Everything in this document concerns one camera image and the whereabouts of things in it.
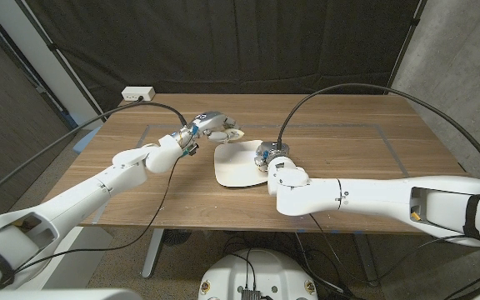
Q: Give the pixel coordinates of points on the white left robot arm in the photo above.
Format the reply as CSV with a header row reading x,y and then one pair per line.
x,y
98,187

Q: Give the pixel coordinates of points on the white rounded square plate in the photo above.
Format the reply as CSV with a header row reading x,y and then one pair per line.
x,y
236,166

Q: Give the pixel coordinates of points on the dark round floor fan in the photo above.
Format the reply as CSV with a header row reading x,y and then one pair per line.
x,y
176,237

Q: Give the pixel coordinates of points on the black backdrop curtain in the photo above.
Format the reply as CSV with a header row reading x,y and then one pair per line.
x,y
240,41

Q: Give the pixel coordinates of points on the grey metal table leg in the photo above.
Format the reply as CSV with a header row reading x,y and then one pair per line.
x,y
153,254
367,262

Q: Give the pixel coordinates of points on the white power strip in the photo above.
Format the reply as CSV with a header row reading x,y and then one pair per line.
x,y
138,93

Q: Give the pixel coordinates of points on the black backdrop stand pole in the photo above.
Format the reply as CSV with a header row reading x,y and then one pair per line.
x,y
406,43
60,56

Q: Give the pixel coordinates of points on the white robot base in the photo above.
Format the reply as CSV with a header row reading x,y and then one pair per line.
x,y
261,271

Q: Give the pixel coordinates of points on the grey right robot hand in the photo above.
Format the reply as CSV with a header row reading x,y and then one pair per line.
x,y
271,151

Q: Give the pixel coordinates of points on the yellow sponge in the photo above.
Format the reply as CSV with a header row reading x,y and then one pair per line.
x,y
236,134

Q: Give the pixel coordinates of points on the white floor board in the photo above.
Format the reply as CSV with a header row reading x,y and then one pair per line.
x,y
90,258

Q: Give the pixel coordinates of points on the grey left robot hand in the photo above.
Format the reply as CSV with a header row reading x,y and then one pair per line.
x,y
213,123

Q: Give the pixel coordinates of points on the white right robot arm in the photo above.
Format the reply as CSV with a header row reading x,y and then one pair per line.
x,y
369,196

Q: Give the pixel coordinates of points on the light blue floor object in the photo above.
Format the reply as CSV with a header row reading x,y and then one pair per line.
x,y
86,143

